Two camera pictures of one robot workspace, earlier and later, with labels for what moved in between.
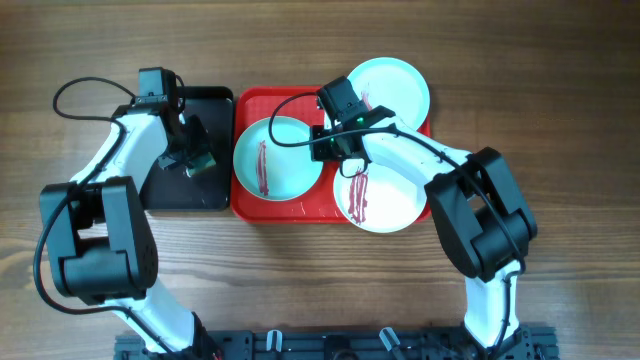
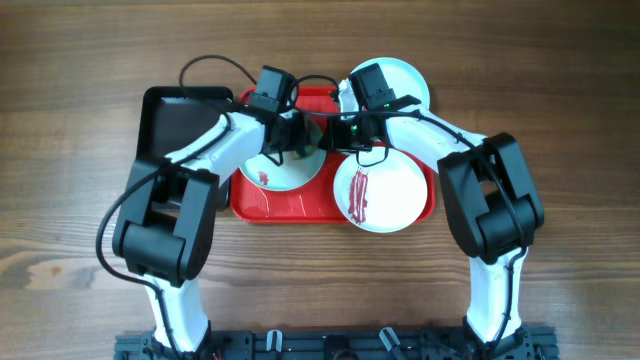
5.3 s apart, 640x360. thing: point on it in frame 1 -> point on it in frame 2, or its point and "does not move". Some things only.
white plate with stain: [379, 200] does not move
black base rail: [520, 342] does not move
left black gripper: [203, 144] -> [300, 135]
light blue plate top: [395, 86] does not move
